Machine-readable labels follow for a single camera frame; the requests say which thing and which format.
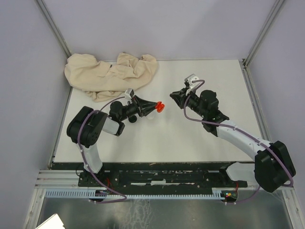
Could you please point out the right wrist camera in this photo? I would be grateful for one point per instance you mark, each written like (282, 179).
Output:
(191, 81)

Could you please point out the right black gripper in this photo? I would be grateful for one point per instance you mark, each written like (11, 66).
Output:
(179, 96)

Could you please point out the aluminium frame post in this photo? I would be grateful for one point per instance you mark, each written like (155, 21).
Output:
(54, 28)
(267, 25)

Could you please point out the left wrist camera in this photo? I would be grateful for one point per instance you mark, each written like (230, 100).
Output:
(129, 93)

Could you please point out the white earbud charging case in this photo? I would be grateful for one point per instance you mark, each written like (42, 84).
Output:
(151, 116)

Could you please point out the left aluminium frame post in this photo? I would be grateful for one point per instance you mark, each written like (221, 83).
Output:
(54, 28)

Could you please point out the right aluminium frame post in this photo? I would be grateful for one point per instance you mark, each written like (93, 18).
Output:
(267, 25)

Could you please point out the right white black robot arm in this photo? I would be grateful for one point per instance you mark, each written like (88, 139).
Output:
(272, 166)

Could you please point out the red earbud charging case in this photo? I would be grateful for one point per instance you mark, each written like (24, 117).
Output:
(159, 106)

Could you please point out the black earbud charging case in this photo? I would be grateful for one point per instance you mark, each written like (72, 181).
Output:
(132, 119)

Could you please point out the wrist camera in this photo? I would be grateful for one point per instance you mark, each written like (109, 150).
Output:
(129, 93)
(191, 81)

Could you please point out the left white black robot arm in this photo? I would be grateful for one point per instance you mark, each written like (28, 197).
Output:
(85, 128)

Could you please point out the beige crumpled cloth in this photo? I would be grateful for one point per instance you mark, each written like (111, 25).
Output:
(102, 81)

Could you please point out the white paper sheet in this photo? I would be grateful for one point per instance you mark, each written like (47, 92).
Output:
(53, 222)

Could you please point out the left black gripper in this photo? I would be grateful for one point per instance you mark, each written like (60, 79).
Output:
(144, 107)

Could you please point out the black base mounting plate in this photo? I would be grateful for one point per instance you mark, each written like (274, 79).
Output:
(154, 178)

